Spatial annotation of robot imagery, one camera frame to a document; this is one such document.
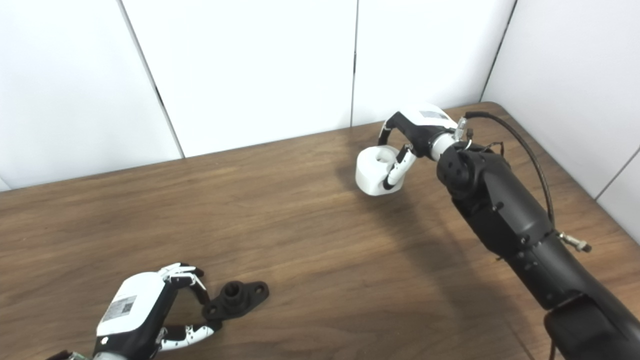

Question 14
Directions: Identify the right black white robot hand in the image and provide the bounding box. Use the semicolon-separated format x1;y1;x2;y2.
377;104;458;192

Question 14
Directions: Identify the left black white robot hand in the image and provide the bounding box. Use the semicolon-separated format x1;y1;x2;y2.
92;262;223;360

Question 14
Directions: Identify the round white plastic piece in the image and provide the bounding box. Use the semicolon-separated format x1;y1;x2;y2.
355;145;407;197

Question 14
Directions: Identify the black flanged holder part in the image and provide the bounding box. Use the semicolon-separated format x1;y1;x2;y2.
202;280;270;321

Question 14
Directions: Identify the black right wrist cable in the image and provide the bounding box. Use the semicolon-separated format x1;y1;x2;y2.
455;111;592;252

